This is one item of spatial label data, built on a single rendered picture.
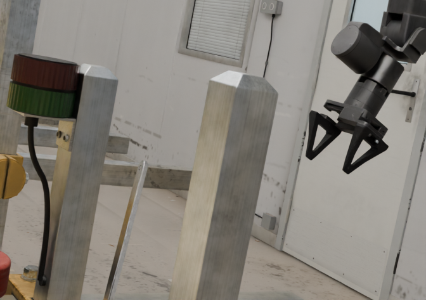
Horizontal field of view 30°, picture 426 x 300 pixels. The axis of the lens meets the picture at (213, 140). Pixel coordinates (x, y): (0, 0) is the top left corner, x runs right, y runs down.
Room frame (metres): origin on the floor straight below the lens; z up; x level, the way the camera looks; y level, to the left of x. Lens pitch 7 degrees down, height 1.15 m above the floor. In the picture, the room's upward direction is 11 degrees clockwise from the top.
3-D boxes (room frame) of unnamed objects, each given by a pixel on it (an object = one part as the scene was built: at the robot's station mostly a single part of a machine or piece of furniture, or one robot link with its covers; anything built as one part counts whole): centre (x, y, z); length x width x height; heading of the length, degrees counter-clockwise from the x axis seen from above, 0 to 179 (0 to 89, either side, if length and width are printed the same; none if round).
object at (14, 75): (0.72, 0.16, 1.10); 0.06 x 0.06 x 0.02
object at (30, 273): (0.81, 0.16, 0.88); 0.02 x 0.02 x 0.01
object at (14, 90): (0.72, 0.16, 1.07); 0.06 x 0.06 x 0.02
